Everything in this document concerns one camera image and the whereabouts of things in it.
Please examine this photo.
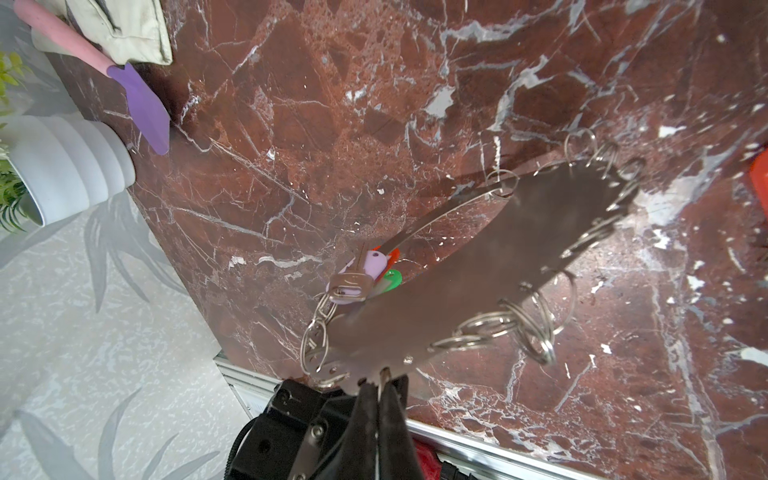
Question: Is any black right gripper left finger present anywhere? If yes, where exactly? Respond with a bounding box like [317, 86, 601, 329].
[312, 383, 378, 479]

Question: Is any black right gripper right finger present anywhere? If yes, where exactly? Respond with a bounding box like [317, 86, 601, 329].
[379, 377, 424, 480]

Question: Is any bunch of coloured keys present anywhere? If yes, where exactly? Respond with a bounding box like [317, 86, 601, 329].
[326, 247, 402, 305]

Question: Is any white ribbed plant pot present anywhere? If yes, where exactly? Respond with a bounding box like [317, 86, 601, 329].
[1, 115, 136, 226]

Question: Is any red capped key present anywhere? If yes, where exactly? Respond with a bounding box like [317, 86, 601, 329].
[749, 149, 768, 217]

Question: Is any beige and grey garden glove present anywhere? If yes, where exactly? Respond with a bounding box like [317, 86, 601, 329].
[40, 0, 173, 66]

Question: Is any purple trowel pink handle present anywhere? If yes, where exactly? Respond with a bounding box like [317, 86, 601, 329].
[13, 1, 171, 155]

